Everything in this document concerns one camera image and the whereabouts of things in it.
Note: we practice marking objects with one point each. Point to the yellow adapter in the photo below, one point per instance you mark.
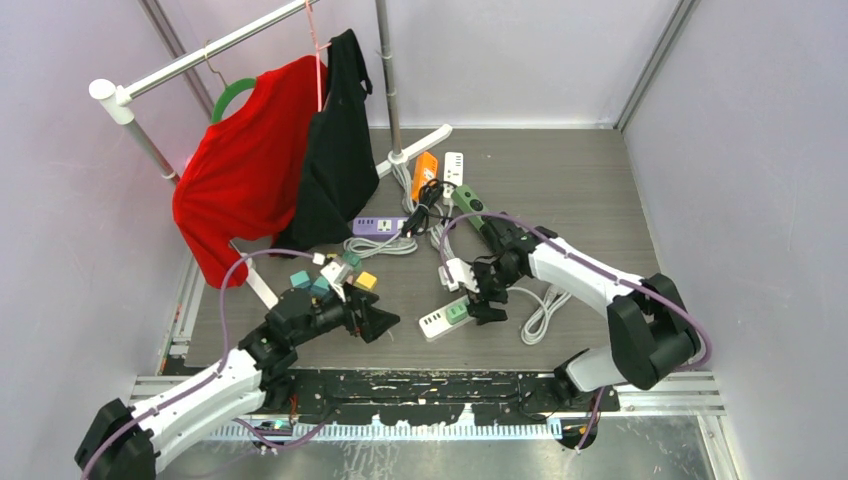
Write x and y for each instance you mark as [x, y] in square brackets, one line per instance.
[366, 281]

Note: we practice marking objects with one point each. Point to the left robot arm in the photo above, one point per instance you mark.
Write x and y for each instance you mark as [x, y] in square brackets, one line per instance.
[141, 440]

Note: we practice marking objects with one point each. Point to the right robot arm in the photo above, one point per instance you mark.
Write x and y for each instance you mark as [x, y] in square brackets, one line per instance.
[650, 332]

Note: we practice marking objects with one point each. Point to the red t-shirt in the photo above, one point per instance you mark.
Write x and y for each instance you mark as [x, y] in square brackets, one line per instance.
[242, 181]

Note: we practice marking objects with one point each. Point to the metal clothes rack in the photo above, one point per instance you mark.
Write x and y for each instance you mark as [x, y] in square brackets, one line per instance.
[116, 99]

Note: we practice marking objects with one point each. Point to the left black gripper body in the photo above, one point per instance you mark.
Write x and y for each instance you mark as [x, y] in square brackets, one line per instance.
[349, 317]

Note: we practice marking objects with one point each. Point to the green adapter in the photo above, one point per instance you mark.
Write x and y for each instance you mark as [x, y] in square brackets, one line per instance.
[457, 312]
[353, 260]

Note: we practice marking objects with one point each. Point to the purple power strip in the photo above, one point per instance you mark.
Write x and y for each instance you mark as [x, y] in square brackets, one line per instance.
[377, 228]

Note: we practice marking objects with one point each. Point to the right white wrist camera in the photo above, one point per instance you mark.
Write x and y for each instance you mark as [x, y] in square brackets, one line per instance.
[456, 274]

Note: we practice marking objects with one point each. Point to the green clothes hanger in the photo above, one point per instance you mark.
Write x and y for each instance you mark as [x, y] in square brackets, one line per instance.
[230, 92]

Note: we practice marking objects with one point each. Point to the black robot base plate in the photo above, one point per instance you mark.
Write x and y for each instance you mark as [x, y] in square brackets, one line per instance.
[427, 397]

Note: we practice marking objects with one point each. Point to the pink clothes hanger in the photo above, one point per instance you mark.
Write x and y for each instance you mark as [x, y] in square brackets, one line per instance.
[318, 49]

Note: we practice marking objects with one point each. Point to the white power strip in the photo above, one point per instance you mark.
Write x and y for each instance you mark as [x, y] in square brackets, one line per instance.
[452, 174]
[434, 325]

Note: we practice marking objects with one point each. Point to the black garment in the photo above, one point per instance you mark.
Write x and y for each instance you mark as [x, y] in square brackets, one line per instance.
[339, 174]

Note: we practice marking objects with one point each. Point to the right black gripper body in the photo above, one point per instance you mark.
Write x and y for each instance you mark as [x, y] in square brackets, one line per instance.
[493, 279]

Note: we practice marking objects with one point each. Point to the green power strip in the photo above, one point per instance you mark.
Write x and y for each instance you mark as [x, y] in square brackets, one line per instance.
[465, 198]

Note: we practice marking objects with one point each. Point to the orange power strip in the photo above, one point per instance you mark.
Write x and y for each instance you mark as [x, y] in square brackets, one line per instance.
[426, 169]

